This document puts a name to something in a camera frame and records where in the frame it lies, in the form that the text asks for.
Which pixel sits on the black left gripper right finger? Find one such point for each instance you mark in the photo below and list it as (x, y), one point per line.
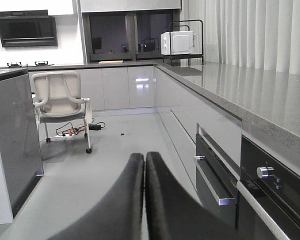
(172, 213)

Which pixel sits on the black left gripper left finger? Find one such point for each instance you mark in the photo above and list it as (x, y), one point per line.
(118, 215)

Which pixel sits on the black built-in drawer appliance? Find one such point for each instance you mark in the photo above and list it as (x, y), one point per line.
(215, 184)

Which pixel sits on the black power adapter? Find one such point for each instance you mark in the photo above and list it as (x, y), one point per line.
(94, 127)

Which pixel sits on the silver oven knob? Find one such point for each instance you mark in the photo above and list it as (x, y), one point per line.
(265, 172)

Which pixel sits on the built-in black oven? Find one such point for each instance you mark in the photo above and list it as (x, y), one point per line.
(268, 208)

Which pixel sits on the grey kitchen island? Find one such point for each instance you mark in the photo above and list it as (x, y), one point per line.
(20, 157)

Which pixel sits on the white office chair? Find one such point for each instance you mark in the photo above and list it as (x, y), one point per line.
(59, 100)

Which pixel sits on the grey stone kitchen counter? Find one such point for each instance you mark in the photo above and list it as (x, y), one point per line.
(225, 100)

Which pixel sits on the black metal rack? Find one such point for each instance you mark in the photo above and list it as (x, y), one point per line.
(176, 26)

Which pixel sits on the white microwave oven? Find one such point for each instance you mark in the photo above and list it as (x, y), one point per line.
(177, 42)

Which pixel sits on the gas stove burners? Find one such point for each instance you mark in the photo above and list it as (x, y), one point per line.
(27, 65)

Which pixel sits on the dark framed window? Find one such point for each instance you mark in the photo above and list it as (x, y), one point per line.
(125, 35)

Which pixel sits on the grey pleated curtain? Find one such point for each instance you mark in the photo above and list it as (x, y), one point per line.
(261, 34)

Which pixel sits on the black range hood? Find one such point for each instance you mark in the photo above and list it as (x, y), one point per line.
(27, 28)

